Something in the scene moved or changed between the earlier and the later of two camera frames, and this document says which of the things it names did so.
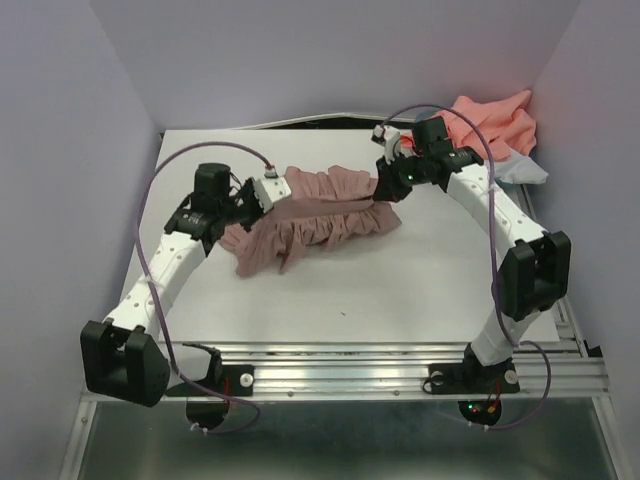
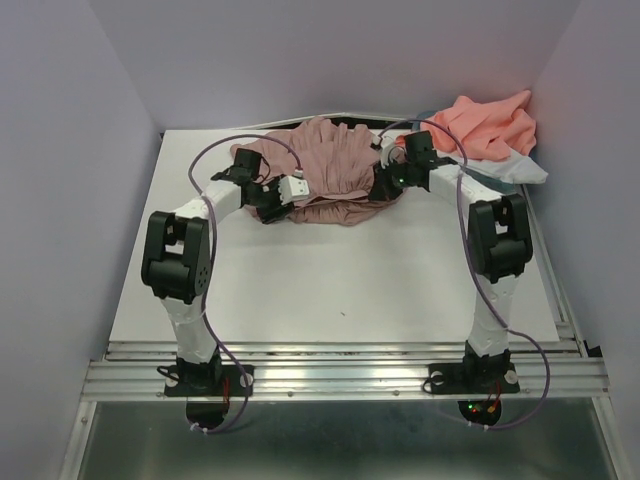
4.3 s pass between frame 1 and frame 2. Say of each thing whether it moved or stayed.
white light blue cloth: stayed
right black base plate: stayed
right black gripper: stayed
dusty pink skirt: moved
